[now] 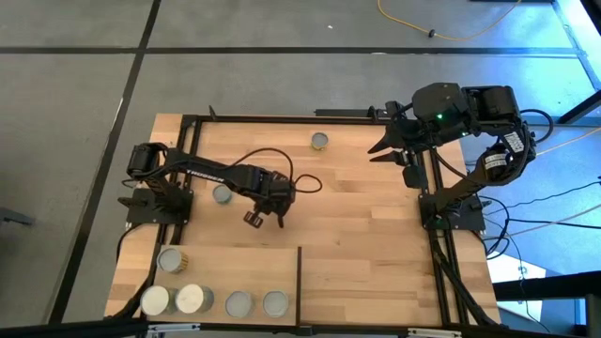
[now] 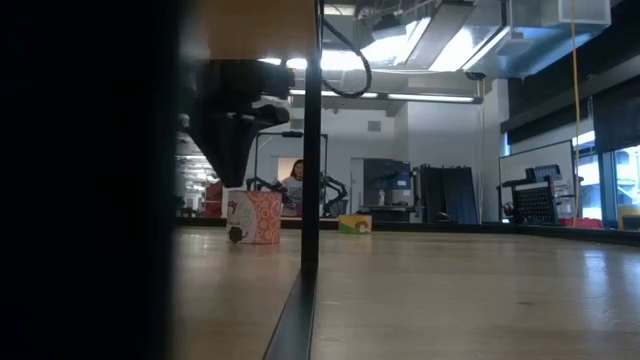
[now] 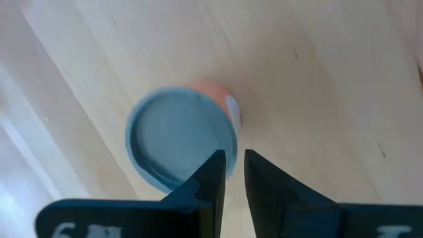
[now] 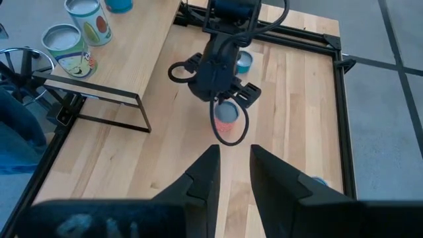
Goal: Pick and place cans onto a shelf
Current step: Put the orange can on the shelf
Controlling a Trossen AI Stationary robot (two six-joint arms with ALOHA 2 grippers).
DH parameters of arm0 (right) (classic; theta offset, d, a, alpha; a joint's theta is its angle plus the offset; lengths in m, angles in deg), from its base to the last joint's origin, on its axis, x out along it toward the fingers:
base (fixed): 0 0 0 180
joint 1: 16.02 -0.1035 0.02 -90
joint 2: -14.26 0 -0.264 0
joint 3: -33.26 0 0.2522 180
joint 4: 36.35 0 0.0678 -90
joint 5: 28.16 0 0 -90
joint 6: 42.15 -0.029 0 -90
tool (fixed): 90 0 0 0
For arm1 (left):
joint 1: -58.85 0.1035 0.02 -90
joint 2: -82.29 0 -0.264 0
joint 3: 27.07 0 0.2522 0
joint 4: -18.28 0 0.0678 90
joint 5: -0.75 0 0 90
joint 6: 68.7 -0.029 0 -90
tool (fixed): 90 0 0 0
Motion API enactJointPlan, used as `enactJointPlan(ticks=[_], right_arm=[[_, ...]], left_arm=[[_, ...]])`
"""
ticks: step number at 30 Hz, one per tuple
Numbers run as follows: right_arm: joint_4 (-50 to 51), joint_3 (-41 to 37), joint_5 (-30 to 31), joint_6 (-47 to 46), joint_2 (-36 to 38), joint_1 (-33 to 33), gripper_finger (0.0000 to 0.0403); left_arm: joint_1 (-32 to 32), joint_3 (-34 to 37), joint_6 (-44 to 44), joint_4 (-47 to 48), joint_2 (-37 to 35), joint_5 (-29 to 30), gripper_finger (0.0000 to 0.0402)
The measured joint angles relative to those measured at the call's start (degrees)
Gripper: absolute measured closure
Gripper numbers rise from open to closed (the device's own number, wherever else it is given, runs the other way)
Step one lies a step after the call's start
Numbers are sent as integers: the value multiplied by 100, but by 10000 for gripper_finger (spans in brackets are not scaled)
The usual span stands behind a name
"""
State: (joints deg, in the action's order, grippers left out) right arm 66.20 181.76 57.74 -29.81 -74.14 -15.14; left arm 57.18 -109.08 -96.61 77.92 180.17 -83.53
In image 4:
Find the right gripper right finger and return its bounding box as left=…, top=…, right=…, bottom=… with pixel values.
left=250, top=144, right=423, bottom=238

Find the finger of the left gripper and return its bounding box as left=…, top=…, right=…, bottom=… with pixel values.
left=234, top=82, right=262, bottom=108
left=184, top=52, right=204, bottom=73

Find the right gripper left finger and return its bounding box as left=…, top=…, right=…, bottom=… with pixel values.
left=15, top=144, right=221, bottom=238

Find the teal short tin can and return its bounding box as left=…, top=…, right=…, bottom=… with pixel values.
left=236, top=50, right=254, bottom=75

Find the green soup tin can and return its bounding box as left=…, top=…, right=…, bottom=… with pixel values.
left=41, top=23, right=98, bottom=79

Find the person's leg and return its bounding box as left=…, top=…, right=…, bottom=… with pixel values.
left=0, top=87, right=48, bottom=175

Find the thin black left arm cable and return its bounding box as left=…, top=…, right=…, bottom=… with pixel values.
left=167, top=61, right=199, bottom=84

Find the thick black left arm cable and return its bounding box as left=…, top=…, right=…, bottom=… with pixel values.
left=208, top=0, right=291, bottom=147

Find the black aluminium table frame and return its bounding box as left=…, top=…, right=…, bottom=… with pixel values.
left=0, top=0, right=358, bottom=238

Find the table-level camera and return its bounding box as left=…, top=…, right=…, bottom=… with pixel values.
left=46, top=94, right=83, bottom=127

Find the chrome ring stool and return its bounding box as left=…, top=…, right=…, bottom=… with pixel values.
left=0, top=46, right=57, bottom=106

